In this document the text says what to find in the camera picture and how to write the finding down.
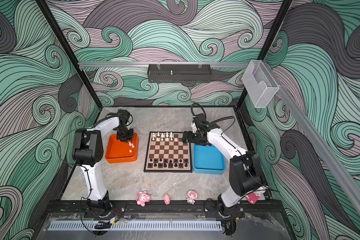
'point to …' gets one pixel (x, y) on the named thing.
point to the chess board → (166, 152)
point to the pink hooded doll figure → (192, 195)
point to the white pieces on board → (166, 135)
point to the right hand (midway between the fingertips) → (189, 140)
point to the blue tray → (208, 160)
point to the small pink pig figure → (167, 199)
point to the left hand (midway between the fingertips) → (130, 139)
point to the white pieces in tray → (132, 145)
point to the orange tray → (118, 151)
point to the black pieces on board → (170, 165)
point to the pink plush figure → (142, 197)
